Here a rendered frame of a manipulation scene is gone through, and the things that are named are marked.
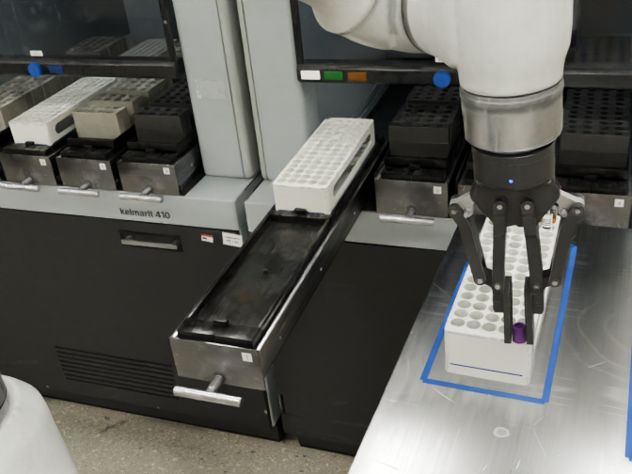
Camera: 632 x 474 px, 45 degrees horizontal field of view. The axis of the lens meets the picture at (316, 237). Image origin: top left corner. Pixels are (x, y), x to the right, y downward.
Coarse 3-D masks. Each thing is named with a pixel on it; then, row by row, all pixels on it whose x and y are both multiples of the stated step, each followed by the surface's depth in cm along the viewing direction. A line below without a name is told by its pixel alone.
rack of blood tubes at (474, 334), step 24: (480, 240) 105; (552, 240) 103; (528, 264) 99; (480, 288) 96; (456, 312) 92; (480, 312) 91; (456, 336) 89; (480, 336) 87; (456, 360) 90; (480, 360) 89; (504, 360) 88; (528, 360) 87; (528, 384) 89
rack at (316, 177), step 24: (336, 120) 152; (360, 120) 150; (312, 144) 143; (336, 144) 142; (360, 144) 143; (288, 168) 134; (312, 168) 135; (336, 168) 134; (288, 192) 129; (312, 192) 128; (336, 192) 137
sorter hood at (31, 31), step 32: (0, 0) 157; (32, 0) 155; (64, 0) 152; (96, 0) 150; (128, 0) 147; (160, 0) 145; (0, 32) 162; (32, 32) 159; (64, 32) 156; (96, 32) 154; (128, 32) 151; (160, 32) 149; (0, 64) 164; (64, 64) 159; (96, 64) 156; (128, 64) 154; (160, 64) 151
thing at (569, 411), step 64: (448, 256) 114; (576, 256) 111; (576, 320) 98; (448, 384) 90; (512, 384) 89; (576, 384) 88; (384, 448) 82; (448, 448) 82; (512, 448) 81; (576, 448) 80
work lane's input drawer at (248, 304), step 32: (352, 192) 138; (288, 224) 130; (320, 224) 128; (352, 224) 136; (256, 256) 122; (288, 256) 121; (320, 256) 121; (224, 288) 115; (256, 288) 114; (288, 288) 112; (192, 320) 106; (224, 320) 104; (256, 320) 107; (288, 320) 110; (192, 352) 105; (224, 352) 103; (256, 352) 101; (256, 384) 104
